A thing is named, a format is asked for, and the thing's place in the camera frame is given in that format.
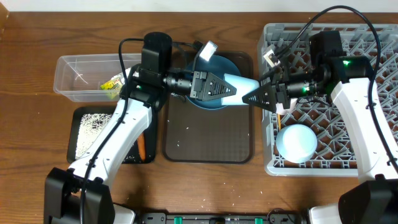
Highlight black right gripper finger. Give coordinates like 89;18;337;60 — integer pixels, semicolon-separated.
242;83;277;113
259;70;275;83

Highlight pink cup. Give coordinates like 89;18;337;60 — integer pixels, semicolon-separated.
275;98;299;116

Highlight dark blue plate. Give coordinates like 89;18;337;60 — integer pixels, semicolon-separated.
188;55;241;110

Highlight light blue cup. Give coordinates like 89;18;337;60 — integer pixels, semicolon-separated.
221;73;260;106

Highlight light blue bowl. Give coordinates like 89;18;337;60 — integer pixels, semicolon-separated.
275;124;318;164

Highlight yellow foil snack wrapper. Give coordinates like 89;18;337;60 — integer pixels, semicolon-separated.
100;75;124;99

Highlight wooden chopstick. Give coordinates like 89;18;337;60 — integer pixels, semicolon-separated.
277;114;282;131

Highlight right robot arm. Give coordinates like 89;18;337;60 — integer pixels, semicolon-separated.
243;30;397;223

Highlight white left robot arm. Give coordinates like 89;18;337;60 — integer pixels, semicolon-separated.
44;32;236;223

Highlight grey dishwasher rack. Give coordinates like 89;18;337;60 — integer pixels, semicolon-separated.
261;23;397;177

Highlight brown serving tray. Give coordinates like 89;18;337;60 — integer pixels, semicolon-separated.
162;50;255;164

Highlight orange carrot piece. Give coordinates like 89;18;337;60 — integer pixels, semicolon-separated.
137;133;146;161

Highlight spilled rice grains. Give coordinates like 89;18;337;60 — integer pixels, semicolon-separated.
75;113;112;160

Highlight clear plastic bin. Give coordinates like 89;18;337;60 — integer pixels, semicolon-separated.
53;54;123;102

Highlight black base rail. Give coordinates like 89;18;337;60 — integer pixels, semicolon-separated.
133;210;310;224

